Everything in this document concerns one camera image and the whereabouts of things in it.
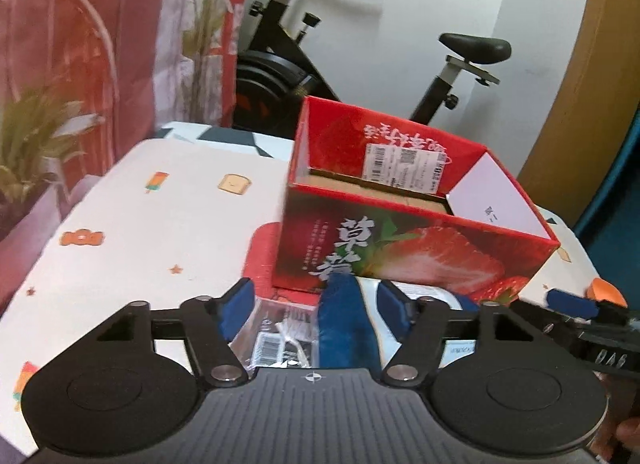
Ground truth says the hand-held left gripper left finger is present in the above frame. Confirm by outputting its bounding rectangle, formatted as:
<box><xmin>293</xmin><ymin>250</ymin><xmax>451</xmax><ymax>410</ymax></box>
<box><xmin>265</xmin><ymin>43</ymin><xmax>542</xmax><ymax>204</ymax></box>
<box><xmin>96</xmin><ymin>278</ymin><xmax>257</xmax><ymax>389</ymax></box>

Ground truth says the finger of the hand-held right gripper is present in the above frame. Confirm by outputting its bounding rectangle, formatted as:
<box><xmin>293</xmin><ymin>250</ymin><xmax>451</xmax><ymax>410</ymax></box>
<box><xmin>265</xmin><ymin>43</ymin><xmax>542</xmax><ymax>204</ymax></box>
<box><xmin>546</xmin><ymin>288</ymin><xmax>640</xmax><ymax>325</ymax></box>
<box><xmin>510</xmin><ymin>298</ymin><xmax>593</xmax><ymax>357</ymax></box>

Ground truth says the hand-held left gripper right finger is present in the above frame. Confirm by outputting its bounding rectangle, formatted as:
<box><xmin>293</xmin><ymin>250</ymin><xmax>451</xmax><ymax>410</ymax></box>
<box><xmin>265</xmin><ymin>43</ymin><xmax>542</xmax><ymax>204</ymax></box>
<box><xmin>376</xmin><ymin>280</ymin><xmax>532</xmax><ymax>388</ymax></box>

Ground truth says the blue and white packet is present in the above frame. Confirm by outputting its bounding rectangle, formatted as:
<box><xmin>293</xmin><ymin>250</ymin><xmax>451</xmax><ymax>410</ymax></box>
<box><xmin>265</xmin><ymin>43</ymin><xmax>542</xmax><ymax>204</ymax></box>
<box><xmin>317</xmin><ymin>276</ymin><xmax>483</xmax><ymax>371</ymax></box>

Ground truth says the red strawberry-print cardboard box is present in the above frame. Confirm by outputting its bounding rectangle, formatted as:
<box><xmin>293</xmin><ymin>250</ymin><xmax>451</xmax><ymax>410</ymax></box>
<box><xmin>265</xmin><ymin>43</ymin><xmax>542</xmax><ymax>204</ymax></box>
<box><xmin>272</xmin><ymin>96</ymin><xmax>561</xmax><ymax>305</ymax></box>

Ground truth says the clear packet with black contents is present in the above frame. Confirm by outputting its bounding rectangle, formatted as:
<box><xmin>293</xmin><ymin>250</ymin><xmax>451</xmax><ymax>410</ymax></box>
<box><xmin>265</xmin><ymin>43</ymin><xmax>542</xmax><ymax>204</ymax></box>
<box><xmin>227</xmin><ymin>294</ymin><xmax>321</xmax><ymax>376</ymax></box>

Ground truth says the person's right hand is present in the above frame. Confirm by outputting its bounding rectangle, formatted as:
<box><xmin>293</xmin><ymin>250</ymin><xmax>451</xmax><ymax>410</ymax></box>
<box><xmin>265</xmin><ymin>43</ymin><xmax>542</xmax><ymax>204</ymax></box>
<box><xmin>592</xmin><ymin>374</ymin><xmax>640</xmax><ymax>464</ymax></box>

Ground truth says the orange round dish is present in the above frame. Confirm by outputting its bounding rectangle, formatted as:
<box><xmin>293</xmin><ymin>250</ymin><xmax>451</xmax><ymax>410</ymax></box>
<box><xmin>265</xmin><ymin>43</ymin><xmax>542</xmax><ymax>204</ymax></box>
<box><xmin>587</xmin><ymin>279</ymin><xmax>629</xmax><ymax>307</ymax></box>

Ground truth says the teal fabric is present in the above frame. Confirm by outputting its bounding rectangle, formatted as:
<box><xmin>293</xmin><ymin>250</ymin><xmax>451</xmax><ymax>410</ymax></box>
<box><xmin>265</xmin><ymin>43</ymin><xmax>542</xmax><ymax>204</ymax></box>
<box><xmin>575</xmin><ymin>108</ymin><xmax>640</xmax><ymax>289</ymax></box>

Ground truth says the white printed tablecloth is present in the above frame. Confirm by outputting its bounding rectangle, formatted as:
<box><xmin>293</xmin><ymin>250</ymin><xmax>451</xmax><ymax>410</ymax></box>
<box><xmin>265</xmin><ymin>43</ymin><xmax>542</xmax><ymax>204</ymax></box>
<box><xmin>0</xmin><ymin>121</ymin><xmax>603</xmax><ymax>460</ymax></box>

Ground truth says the black exercise bike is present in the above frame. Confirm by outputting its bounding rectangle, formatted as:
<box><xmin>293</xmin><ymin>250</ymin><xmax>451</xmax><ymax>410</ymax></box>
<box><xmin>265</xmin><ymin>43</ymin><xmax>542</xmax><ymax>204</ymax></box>
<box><xmin>232</xmin><ymin>0</ymin><xmax>513</xmax><ymax>141</ymax></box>

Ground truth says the wooden panel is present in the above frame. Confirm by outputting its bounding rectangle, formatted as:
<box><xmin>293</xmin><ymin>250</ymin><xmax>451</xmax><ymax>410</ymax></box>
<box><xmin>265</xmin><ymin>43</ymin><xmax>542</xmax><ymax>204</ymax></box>
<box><xmin>517</xmin><ymin>0</ymin><xmax>640</xmax><ymax>225</ymax></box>

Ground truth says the pink plant-print curtain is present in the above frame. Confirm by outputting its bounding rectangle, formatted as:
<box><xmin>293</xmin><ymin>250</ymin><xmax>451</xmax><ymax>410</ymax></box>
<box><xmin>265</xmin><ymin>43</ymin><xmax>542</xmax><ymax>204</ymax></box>
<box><xmin>0</xmin><ymin>0</ymin><xmax>251</xmax><ymax>245</ymax></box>

